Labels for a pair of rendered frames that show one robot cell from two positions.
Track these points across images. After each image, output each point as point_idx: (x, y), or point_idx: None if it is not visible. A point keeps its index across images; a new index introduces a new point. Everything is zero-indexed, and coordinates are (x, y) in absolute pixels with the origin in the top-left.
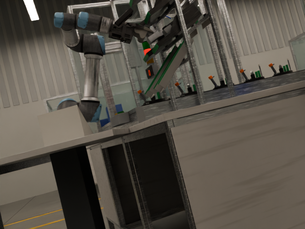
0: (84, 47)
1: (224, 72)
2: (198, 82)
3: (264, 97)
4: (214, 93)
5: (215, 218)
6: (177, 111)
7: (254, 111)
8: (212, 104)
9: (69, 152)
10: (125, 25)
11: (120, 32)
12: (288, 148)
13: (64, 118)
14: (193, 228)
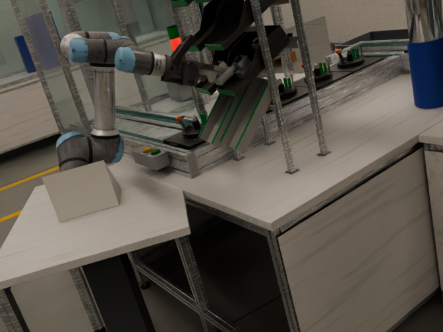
0: None
1: (314, 118)
2: (287, 141)
3: (373, 169)
4: None
5: (320, 321)
6: (285, 215)
7: (362, 190)
8: (321, 195)
9: None
10: (187, 65)
11: (179, 75)
12: (391, 222)
13: (86, 180)
14: None
